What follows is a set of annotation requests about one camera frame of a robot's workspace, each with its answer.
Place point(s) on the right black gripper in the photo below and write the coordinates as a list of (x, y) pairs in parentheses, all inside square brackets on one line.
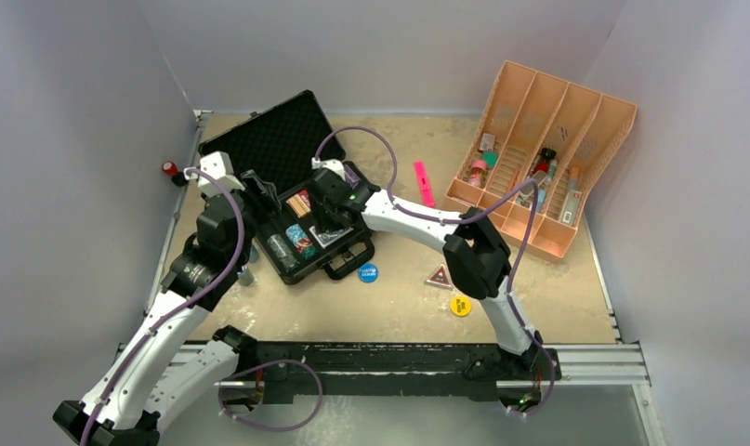
[(323, 221)]

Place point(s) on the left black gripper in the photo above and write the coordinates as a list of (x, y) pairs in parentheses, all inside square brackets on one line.
[(260, 195)]

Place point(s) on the purple chip stack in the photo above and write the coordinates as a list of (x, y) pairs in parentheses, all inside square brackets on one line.
[(351, 176)]

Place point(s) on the red Texas Hold'em card box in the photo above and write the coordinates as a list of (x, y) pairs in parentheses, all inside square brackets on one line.
[(300, 203)]

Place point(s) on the blue playing card deck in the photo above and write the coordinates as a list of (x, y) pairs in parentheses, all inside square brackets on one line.
[(327, 238)]

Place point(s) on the teal chip stack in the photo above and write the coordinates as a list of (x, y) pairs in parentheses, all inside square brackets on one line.
[(245, 276), (253, 254)]

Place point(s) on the blue round dealer button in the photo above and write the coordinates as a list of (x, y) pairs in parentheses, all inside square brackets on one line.
[(368, 272)]

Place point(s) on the red triangular button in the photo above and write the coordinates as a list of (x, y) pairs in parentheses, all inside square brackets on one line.
[(440, 278)]

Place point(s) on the yellow round button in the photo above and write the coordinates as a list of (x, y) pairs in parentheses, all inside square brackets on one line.
[(460, 306)]

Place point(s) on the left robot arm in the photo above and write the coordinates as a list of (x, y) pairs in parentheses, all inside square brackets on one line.
[(136, 401)]

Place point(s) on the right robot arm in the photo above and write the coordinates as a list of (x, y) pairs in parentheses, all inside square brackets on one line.
[(477, 257)]

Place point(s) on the black poker set case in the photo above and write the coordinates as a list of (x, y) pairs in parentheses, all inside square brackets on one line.
[(278, 145)]

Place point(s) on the light blue red chip stack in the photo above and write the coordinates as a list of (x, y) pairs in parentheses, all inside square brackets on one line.
[(301, 241)]

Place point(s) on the green chip stack in case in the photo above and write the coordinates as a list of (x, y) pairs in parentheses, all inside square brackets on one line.
[(283, 253)]

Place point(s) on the pink highlighter marker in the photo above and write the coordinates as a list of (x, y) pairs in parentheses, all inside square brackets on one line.
[(423, 184)]

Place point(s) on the red emergency stop button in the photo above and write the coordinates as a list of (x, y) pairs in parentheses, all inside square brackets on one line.
[(175, 174)]

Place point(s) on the pink cup in organizer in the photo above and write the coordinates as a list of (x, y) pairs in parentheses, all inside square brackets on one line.
[(477, 173)]

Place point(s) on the peach plastic desk organizer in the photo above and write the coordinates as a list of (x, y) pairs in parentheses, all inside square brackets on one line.
[(526, 111)]

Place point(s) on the red black item in organizer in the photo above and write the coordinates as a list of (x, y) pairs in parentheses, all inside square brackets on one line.
[(542, 161)]

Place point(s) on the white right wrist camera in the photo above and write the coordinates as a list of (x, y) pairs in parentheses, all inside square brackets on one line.
[(332, 165)]

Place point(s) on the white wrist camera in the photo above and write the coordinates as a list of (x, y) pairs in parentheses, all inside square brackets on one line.
[(332, 165), (218, 166)]

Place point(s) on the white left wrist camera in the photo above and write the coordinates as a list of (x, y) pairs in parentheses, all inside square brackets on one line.
[(218, 166)]

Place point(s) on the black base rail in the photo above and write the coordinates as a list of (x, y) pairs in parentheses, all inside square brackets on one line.
[(277, 372)]

